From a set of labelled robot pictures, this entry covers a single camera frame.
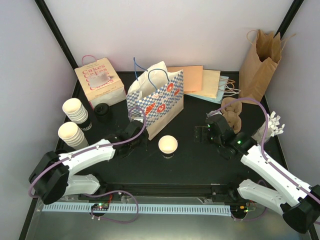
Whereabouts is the right black frame post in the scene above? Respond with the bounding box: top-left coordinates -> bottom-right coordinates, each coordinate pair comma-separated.
275,0 -> 304,39

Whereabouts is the black frame post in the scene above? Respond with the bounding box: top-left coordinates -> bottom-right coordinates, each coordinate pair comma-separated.
34,0 -> 79,70
275,0 -> 304,39

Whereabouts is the blue checkered paper bag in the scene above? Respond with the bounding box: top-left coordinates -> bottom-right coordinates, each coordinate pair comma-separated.
126,61 -> 184,140

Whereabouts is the Cakes printed paper bag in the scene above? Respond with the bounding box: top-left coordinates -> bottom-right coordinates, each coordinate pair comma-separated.
74,55 -> 126,108

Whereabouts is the near paper cup stack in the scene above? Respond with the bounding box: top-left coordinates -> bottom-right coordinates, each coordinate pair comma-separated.
57,122 -> 89,150

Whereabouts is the far paper cup stack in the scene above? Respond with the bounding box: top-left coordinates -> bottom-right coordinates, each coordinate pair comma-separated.
62,98 -> 92,131

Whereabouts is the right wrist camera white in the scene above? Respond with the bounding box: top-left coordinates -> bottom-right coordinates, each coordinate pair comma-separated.
207,110 -> 222,118

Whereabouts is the paper cup stack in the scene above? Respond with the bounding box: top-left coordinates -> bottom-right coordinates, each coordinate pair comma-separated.
62,98 -> 92,131
57,122 -> 89,150

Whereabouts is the single black-sleeved paper cup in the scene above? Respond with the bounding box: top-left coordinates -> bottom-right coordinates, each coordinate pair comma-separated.
158,135 -> 178,159

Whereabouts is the black coffee cup lids stack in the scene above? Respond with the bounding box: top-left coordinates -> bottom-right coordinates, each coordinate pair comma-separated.
94,103 -> 112,123

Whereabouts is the light blue cable duct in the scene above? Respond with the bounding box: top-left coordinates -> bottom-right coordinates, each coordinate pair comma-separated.
42,202 -> 231,217

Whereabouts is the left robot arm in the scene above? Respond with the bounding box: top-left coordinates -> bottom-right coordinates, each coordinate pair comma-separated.
29,119 -> 149,205

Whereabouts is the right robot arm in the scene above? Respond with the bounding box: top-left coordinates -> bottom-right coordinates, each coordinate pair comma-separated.
194,114 -> 320,234

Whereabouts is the orange flat paper bag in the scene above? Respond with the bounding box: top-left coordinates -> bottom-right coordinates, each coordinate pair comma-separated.
167,65 -> 203,93

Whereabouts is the light blue flat paper bag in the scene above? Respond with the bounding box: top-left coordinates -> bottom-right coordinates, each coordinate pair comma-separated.
187,76 -> 241,104

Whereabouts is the tan flat paper bag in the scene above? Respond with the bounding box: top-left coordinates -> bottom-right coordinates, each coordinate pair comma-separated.
184,69 -> 221,99

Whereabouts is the left black frame post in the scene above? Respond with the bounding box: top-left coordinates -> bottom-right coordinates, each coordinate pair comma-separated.
34,0 -> 79,70

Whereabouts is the standing brown paper bag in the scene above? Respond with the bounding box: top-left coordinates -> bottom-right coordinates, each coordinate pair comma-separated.
239,29 -> 291,102

